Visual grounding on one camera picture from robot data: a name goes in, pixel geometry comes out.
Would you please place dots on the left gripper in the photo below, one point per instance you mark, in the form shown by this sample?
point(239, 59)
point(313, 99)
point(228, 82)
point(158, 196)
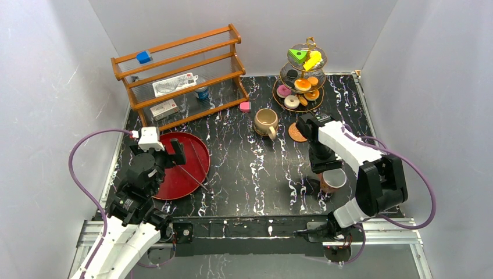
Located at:
point(167, 155)

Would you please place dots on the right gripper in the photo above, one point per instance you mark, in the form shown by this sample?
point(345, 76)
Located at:
point(319, 165)

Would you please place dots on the pink white mug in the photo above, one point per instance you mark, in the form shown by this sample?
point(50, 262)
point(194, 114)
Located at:
point(332, 180)

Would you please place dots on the dark red round tray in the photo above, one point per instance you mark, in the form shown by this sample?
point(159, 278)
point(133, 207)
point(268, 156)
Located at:
point(170, 188)

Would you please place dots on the woven coaster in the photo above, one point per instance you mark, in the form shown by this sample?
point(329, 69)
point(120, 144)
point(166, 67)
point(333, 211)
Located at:
point(295, 134)
point(260, 132)

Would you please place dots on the metal tongs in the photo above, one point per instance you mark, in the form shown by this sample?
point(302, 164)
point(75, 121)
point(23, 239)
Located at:
point(194, 174)

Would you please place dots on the round biscuit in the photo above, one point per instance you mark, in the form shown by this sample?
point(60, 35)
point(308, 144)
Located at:
point(302, 100)
point(313, 81)

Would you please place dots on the orange donut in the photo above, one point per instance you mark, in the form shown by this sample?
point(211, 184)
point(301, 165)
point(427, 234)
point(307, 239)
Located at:
point(312, 96)
point(302, 85)

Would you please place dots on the white cream donut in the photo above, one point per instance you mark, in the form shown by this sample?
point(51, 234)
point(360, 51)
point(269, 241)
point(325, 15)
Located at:
point(291, 102)

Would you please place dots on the beige mug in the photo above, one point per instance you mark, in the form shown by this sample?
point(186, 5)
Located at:
point(267, 119)

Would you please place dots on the pink donut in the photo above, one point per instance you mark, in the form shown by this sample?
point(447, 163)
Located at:
point(282, 91)

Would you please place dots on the black sandwich cookie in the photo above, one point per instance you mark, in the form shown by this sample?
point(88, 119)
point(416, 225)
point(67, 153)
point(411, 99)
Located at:
point(292, 74)

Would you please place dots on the yellow cake slice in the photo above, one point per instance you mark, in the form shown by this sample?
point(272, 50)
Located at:
point(315, 58)

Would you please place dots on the green cake wedge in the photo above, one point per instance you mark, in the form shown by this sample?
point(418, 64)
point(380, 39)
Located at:
point(297, 56)

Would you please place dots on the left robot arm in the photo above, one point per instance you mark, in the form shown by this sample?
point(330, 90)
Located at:
point(132, 224)

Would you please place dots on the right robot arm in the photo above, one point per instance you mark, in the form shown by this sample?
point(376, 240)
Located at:
point(380, 179)

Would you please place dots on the small white box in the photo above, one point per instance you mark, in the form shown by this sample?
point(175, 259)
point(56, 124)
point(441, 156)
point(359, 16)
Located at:
point(164, 109)

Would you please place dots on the blue jar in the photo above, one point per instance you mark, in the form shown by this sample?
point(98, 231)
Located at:
point(202, 93)

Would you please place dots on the white flat package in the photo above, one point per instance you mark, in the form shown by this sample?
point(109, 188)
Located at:
point(173, 84)

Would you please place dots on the glass three-tier dessert stand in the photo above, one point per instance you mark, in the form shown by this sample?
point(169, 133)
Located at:
point(311, 45)

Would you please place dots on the wooden three-tier shelf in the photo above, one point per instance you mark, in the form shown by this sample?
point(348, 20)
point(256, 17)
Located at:
point(212, 55)

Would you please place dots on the pink eraser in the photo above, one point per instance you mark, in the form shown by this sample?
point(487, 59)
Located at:
point(245, 107)

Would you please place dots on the blue block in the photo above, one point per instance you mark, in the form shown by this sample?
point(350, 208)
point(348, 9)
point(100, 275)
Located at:
point(144, 57)

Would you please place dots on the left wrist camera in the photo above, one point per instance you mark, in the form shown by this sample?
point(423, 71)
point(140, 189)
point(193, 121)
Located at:
point(148, 137)

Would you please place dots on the black base frame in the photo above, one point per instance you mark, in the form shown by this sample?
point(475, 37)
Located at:
point(260, 235)

